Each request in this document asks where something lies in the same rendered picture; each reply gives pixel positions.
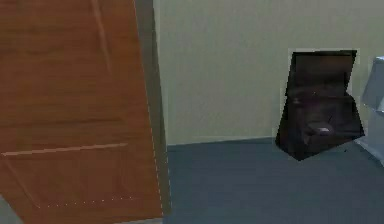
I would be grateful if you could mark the black waste bin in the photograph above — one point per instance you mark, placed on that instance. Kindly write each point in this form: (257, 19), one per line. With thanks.
(318, 110)

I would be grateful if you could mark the brown wooden room door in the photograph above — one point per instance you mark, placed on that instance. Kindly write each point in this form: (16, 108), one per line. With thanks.
(73, 110)

